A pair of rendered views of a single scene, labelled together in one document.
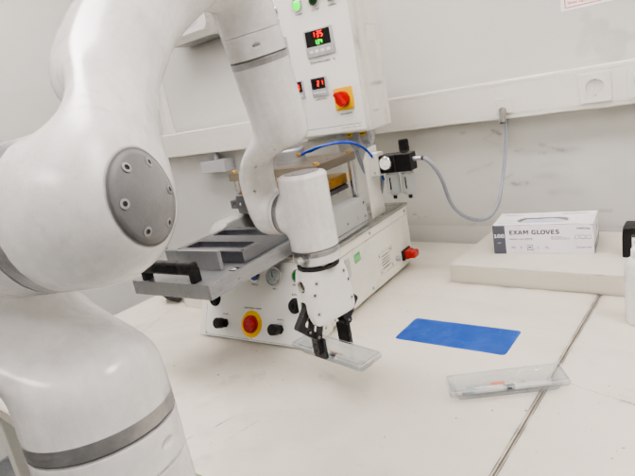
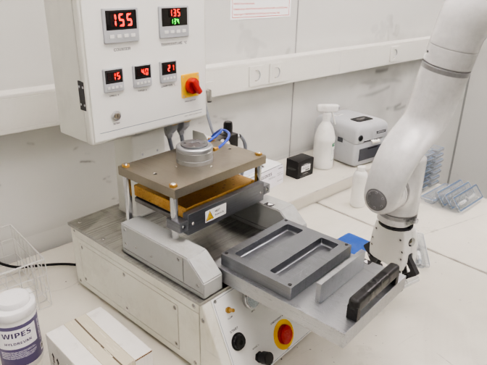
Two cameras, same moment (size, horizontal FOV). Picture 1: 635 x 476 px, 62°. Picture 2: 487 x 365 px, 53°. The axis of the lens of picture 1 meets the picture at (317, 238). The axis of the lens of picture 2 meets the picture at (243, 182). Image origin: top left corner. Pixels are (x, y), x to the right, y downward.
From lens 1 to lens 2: 154 cm
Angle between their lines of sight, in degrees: 79
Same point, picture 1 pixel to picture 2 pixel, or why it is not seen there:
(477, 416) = (441, 267)
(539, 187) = not seen: hidden behind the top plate
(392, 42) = not seen: hidden behind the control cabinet
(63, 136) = not seen: outside the picture
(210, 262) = (358, 266)
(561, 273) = (303, 197)
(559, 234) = (272, 175)
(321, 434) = (457, 323)
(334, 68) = (185, 53)
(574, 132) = (232, 106)
